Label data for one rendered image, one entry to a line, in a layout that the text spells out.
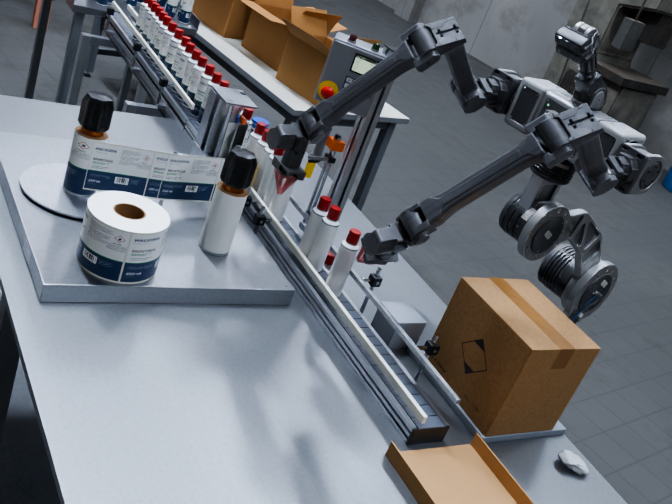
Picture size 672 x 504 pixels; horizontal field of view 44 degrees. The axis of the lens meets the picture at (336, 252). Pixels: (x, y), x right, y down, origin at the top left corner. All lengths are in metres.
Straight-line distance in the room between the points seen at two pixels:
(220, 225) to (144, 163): 0.28
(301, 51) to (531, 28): 6.86
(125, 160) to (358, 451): 1.02
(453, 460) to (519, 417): 0.23
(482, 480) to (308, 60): 2.68
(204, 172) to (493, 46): 8.94
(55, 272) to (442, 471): 1.01
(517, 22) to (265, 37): 6.74
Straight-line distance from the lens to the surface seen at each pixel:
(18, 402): 2.71
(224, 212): 2.26
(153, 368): 1.93
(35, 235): 2.21
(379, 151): 4.59
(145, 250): 2.06
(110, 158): 2.36
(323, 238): 2.36
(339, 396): 2.05
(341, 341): 2.20
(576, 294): 3.04
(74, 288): 2.05
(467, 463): 2.04
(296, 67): 4.28
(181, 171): 2.42
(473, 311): 2.13
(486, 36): 11.28
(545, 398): 2.17
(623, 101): 8.85
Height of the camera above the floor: 1.99
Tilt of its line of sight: 26 degrees down
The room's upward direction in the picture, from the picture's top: 22 degrees clockwise
